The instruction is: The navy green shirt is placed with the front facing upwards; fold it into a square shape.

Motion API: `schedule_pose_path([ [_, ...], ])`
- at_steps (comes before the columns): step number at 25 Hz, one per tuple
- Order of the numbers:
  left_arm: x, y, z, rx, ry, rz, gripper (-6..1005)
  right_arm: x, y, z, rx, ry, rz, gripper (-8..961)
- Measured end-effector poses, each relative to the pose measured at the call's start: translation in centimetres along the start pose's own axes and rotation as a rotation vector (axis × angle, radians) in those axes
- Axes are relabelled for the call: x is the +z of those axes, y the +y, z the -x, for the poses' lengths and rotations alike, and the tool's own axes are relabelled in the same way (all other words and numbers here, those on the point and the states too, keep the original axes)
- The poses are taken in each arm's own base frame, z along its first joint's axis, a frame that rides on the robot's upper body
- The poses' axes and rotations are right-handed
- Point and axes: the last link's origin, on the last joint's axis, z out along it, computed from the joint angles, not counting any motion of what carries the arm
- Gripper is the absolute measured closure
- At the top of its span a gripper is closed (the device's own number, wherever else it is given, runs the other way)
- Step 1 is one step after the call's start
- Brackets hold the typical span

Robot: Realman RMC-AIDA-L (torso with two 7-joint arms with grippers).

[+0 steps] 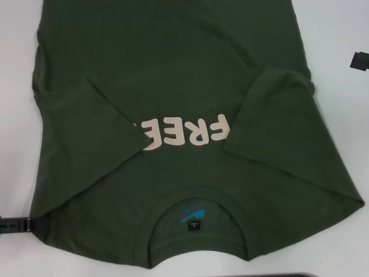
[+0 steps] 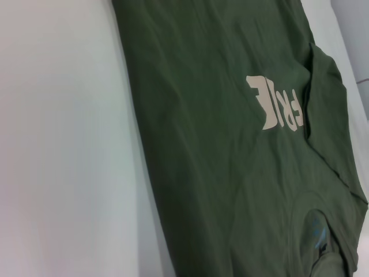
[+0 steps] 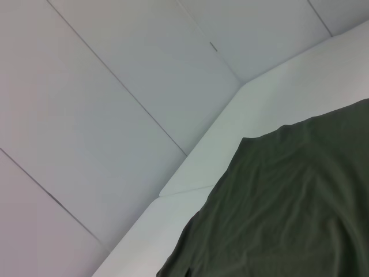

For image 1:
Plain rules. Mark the dark rounded panel edge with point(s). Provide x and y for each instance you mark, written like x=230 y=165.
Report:
x=271 y=274

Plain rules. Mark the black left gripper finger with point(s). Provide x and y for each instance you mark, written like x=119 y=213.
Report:
x=17 y=225

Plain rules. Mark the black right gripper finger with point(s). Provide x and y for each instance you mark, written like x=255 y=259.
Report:
x=361 y=61

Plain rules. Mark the dark green FREE t-shirt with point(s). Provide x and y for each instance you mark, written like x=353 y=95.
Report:
x=184 y=72

